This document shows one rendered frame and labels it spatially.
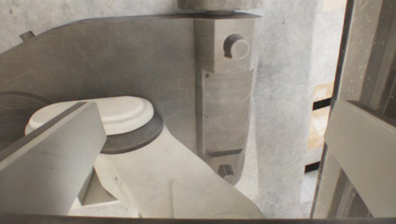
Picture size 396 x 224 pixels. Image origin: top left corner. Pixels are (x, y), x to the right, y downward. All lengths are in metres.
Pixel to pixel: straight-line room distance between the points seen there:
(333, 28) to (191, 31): 0.53
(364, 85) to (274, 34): 0.43
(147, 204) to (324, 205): 0.35
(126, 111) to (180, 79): 0.17
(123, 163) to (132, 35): 0.25
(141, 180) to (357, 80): 0.31
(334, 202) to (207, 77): 0.36
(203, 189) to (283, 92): 0.62
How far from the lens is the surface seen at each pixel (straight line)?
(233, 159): 0.59
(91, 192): 0.49
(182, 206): 0.23
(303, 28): 0.77
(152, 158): 0.32
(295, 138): 0.98
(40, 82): 0.54
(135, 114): 0.35
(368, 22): 0.29
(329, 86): 0.93
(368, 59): 0.31
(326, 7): 0.80
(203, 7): 0.44
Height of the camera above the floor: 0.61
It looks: 58 degrees down
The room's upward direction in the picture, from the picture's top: 160 degrees clockwise
